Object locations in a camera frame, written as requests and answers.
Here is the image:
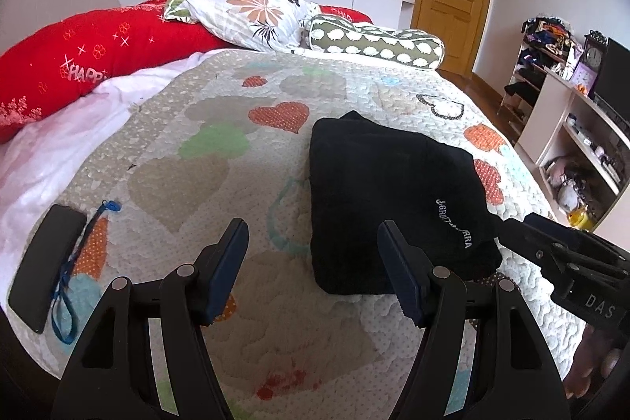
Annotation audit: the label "black monitor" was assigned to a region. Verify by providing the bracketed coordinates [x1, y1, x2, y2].
[593, 37, 630, 122]

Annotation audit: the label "white bed sheet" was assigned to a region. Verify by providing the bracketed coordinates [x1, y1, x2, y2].
[0, 58, 190, 303]

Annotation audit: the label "white shelf desk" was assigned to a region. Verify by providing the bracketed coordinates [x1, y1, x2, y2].
[534, 66, 630, 234]

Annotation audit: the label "black pants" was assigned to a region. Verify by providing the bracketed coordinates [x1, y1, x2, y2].
[309, 110, 504, 298]

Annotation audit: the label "heart patterned quilt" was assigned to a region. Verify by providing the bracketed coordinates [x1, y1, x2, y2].
[10, 48, 589, 420]

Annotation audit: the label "red printed duvet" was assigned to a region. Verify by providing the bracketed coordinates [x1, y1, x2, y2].
[0, 0, 232, 144]

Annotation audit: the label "cluttered shoe rack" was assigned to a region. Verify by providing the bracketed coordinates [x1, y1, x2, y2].
[499, 17, 576, 131]

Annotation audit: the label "person's right hand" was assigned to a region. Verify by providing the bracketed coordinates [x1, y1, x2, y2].
[563, 331, 623, 402]

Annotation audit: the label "yellow bottle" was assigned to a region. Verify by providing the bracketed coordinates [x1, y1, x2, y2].
[566, 206, 592, 232]

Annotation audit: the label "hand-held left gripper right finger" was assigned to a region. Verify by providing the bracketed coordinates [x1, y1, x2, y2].
[376, 219, 574, 420]

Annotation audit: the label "blue lanyard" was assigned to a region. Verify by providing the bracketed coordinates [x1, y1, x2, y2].
[49, 200, 122, 344]

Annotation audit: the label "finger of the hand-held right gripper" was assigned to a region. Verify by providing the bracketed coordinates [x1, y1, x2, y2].
[495, 218, 574, 276]
[523, 213, 630, 264]

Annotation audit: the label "white floral pillow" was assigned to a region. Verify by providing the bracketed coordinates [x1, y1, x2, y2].
[162, 0, 322, 53]

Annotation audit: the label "green dotted bolster pillow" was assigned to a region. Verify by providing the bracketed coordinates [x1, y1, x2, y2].
[301, 13, 446, 71]

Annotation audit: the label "dark table clock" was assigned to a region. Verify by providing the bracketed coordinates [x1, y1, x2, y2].
[583, 31, 607, 70]

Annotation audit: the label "red printed pillow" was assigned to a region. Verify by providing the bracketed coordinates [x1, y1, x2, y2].
[320, 7, 373, 26]

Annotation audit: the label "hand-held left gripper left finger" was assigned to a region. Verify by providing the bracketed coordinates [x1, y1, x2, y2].
[52, 218, 249, 420]

